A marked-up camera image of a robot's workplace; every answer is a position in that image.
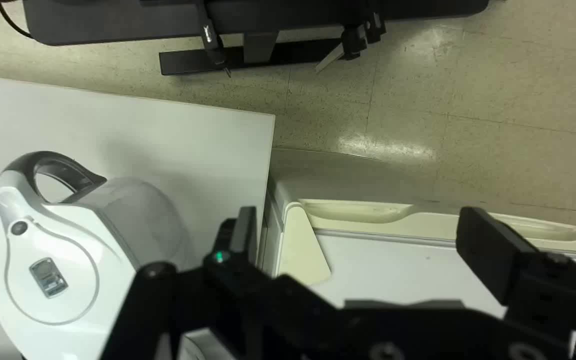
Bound white grey electric kettle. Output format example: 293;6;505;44
0;150;203;360

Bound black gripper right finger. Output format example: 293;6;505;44
456;204;576;360

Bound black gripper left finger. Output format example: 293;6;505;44
101;204;344;360

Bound black desk foot bar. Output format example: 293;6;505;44
158;36;344;78

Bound white plastic tray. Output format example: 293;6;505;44
258;178;576;320

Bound thin black cable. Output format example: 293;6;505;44
0;0;34;39

